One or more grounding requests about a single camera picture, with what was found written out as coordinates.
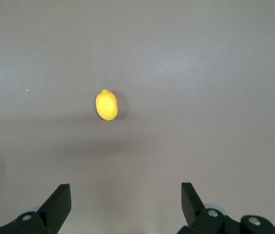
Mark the yellow lemon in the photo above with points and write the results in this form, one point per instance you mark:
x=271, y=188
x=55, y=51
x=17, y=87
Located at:
x=106, y=105

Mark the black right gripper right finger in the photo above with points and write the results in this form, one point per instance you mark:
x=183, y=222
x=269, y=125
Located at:
x=193, y=209

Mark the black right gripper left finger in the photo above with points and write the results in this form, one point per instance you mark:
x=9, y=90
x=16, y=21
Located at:
x=52, y=214

